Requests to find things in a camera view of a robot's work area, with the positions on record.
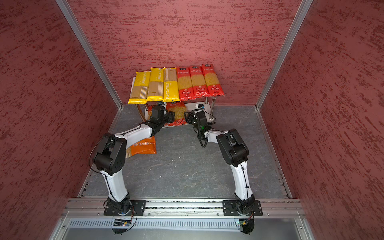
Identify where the red macaroni bag small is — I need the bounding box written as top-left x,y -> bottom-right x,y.
166,102 -> 187,127

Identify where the yellow spaghetti bag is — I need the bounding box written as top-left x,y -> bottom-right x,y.
147,68 -> 164,102
163,68 -> 181,102
128,71 -> 151,105

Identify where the red spaghetti bag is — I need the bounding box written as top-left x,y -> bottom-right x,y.
201,64 -> 225,97
189,66 -> 210,98

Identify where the clear labelled spaghetti bag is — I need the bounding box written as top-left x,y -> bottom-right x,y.
176,67 -> 196,102

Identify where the red macaroni bag large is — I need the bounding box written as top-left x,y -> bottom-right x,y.
146,106 -> 153,120

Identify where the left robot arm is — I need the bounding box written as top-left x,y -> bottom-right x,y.
90,105 -> 175,216

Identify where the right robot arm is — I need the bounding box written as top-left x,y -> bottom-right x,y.
184,108 -> 256,215

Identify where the white two-tier shelf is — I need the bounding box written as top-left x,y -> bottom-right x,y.
129,70 -> 220,131

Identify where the orange pastatime macaroni bag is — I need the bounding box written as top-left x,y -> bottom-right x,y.
126,137 -> 157,159

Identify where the left corner aluminium post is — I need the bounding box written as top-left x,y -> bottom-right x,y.
56,0 -> 124,110

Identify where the corner aluminium post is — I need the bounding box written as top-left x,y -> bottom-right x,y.
256,0 -> 313,111
56,0 -> 124,110

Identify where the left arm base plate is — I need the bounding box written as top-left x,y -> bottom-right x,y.
103,198 -> 147,217

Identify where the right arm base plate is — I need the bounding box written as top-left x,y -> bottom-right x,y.
222,200 -> 263,217

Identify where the aluminium rail front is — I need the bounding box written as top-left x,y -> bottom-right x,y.
61,198 -> 306,219

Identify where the right corner aluminium post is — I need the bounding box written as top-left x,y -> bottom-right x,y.
256,0 -> 313,111

